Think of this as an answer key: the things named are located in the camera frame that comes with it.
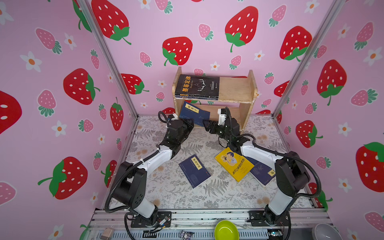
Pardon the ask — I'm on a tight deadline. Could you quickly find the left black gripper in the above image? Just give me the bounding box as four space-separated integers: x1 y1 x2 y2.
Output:
176 117 192 147

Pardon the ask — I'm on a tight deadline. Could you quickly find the blue book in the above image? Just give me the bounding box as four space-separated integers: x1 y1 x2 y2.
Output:
179 101 210 127
179 155 211 189
247 157 276 187

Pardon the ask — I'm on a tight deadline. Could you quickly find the dark portrait cover book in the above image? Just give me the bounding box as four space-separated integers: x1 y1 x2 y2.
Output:
175 96 219 101

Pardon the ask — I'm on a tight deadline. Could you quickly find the black book yellow title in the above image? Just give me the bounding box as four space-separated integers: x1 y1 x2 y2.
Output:
175 75 220 98

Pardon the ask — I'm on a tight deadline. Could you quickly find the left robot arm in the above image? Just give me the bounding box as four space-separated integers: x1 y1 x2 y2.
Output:
105 111 194 226

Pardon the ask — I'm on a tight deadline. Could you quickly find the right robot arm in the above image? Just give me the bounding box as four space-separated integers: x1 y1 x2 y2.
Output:
203 107 322 226

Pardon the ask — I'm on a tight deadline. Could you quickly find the wooden two-tier shelf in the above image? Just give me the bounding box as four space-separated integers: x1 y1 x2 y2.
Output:
171 66 259 133

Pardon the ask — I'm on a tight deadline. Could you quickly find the yellow cartoon cover book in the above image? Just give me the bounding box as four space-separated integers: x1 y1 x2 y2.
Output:
215 148 254 182

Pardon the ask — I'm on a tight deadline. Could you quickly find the green bowl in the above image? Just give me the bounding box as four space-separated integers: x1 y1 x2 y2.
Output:
214 220 240 240

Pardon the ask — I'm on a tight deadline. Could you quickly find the grey bowl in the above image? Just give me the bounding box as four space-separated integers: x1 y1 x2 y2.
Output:
312 223 342 240

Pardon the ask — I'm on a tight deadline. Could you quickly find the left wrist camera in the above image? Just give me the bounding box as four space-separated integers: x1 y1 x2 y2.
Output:
168 113 179 121

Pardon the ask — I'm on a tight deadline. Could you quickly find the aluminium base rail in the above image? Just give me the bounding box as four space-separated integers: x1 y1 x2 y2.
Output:
80 208 334 240

